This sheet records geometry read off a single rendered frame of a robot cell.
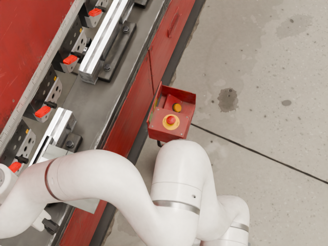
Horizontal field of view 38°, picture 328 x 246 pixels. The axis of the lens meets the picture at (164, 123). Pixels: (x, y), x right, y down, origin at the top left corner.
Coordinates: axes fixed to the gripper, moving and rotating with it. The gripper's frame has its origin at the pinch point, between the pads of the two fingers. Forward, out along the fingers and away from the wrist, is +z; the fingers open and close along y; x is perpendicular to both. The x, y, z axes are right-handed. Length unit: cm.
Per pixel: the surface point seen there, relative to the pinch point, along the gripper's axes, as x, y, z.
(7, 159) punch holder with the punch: 8.4, -20.9, -2.2
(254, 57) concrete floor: 160, -18, 127
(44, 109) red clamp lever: 27.4, -21.9, -3.0
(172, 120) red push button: 65, -6, 48
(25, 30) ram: 37, -24, -30
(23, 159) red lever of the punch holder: 11.5, -18.7, 1.2
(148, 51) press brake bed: 90, -36, 49
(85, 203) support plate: 14.0, -6.5, 29.6
